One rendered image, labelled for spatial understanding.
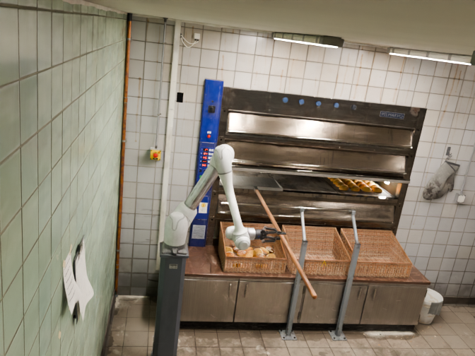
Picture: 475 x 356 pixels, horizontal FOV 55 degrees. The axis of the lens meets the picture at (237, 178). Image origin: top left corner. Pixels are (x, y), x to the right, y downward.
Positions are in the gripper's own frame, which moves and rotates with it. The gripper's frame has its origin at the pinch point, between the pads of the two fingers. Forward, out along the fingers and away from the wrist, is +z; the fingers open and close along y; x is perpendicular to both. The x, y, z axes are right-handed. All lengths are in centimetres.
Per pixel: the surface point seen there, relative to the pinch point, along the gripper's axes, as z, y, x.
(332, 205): 79, 11, -101
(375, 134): 107, -63, -100
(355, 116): 84, -77, -101
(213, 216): -37, 30, -100
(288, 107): 19, -80, -101
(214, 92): -49, -87, -97
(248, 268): -8, 56, -49
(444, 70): 159, -128, -99
